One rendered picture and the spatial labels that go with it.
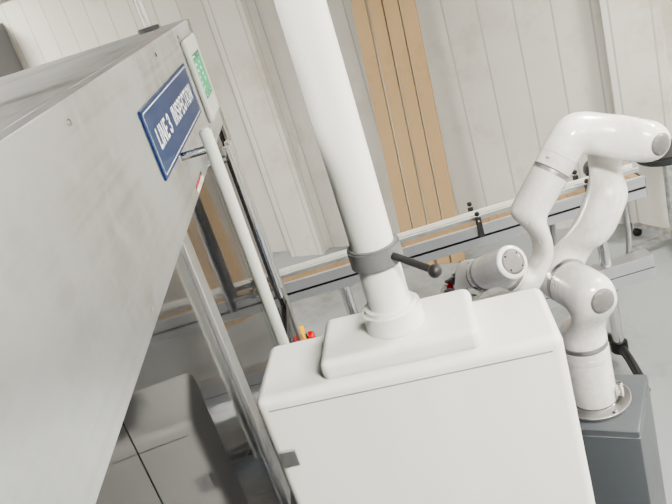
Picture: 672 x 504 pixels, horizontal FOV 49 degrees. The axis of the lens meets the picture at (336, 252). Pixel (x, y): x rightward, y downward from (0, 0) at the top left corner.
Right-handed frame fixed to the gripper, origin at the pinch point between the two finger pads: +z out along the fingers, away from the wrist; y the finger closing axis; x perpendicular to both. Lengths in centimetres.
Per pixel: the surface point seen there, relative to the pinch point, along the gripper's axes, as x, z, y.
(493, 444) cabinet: 25, -69, -44
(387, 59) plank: -51, 218, 200
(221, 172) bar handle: 72, -44, 2
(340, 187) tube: 58, -80, -10
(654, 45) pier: -175, 121, 193
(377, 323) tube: 47, -70, -27
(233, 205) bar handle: 68, -41, -3
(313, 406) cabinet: 54, -62, -41
